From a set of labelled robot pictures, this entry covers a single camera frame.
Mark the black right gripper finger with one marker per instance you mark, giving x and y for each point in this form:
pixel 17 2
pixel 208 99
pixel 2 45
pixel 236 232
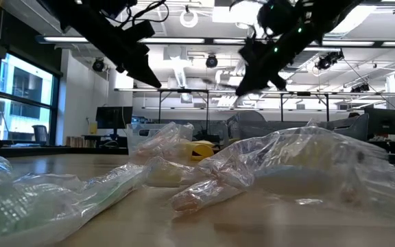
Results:
pixel 252 84
pixel 279 80

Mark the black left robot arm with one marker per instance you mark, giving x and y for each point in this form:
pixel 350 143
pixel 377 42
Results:
pixel 74 13

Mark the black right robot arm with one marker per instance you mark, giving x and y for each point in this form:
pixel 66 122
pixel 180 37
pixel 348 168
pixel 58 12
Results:
pixel 321 17

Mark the black ceiling spotlight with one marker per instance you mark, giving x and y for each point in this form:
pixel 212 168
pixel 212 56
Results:
pixel 211 61
pixel 98 65
pixel 360 88
pixel 328 61

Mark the black computer monitor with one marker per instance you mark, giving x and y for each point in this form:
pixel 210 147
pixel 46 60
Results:
pixel 114 117
pixel 382 120

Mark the overhead LED light bar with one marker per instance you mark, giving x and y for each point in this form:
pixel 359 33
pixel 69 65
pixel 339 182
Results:
pixel 183 40

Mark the clear plastic bin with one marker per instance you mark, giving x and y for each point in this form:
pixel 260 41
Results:
pixel 139 132

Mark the yellow container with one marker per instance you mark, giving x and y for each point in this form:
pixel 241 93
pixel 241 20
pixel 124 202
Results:
pixel 93 128

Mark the office swivel chair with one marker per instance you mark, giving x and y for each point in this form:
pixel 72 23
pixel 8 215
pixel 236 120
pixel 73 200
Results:
pixel 40 132

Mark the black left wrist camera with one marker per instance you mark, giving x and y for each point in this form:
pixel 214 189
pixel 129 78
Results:
pixel 141 30

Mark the black workstation frame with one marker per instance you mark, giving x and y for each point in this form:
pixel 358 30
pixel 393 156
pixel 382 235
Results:
pixel 327 103
pixel 207 103

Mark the window with black frame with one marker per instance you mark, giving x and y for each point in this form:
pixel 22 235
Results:
pixel 26 116

